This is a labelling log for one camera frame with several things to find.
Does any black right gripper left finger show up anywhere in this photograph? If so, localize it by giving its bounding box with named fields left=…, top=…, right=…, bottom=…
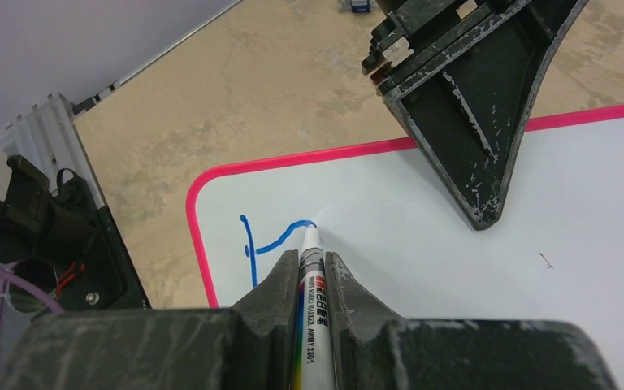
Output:
left=231, top=249, right=299, bottom=389

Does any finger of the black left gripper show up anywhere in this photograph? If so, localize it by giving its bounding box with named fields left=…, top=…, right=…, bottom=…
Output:
left=384, top=1, right=585, bottom=231
left=361, top=1, right=528, bottom=84

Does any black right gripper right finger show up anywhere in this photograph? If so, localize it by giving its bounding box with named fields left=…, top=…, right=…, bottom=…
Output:
left=325, top=252, right=400, bottom=389

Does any whiteboard marker pen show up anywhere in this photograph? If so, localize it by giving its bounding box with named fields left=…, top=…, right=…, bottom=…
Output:
left=290, top=225, right=336, bottom=389

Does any red-framed whiteboard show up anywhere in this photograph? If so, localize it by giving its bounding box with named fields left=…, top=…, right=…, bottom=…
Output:
left=185, top=105, right=624, bottom=389

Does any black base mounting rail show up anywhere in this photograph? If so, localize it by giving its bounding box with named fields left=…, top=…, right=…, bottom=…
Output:
left=0, top=155, right=150, bottom=311

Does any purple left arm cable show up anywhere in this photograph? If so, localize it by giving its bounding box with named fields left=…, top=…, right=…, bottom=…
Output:
left=0, top=249, right=66, bottom=384

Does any aluminium frame rail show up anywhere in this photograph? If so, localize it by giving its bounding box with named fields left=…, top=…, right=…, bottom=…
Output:
left=0, top=93, right=107, bottom=208

